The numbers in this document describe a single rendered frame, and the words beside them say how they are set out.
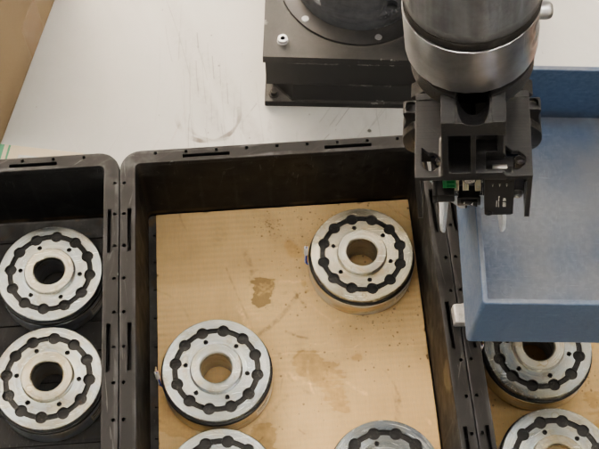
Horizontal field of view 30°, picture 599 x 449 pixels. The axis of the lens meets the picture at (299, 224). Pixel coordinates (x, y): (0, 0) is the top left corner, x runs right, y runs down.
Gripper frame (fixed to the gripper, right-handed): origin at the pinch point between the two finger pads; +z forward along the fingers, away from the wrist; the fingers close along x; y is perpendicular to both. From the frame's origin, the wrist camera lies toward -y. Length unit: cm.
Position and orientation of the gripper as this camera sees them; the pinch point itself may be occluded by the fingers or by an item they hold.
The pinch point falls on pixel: (471, 187)
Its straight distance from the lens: 83.3
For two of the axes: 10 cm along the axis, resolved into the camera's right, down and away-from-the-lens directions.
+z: 1.3, 4.7, 8.7
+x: 9.9, -0.1, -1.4
